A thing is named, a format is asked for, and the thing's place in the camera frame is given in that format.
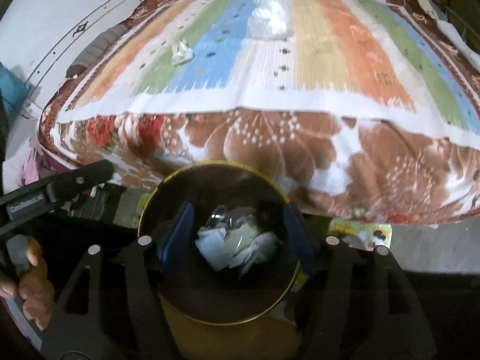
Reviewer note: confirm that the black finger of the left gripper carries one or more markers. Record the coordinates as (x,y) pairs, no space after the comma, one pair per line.
(64,187)

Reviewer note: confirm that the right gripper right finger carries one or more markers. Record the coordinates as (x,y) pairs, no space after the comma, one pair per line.
(297,238)

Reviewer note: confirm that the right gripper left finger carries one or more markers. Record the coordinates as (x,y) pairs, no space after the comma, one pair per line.
(173,245)

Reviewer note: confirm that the clear plastic bag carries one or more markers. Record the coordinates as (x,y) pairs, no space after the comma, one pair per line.
(270,21)

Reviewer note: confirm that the person's left hand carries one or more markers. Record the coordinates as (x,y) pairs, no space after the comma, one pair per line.
(34,288)

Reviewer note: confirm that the pile of clothes on floor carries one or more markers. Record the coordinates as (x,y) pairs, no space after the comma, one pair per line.
(38,165)

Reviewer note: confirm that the crumpled paper inside bin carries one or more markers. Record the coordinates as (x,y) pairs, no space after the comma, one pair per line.
(236,238)

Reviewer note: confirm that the grey ribbed pillow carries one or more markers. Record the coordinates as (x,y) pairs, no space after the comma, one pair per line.
(95,50)

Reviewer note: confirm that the striped colourful bed mat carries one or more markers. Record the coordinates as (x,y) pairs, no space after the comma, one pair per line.
(368,59)

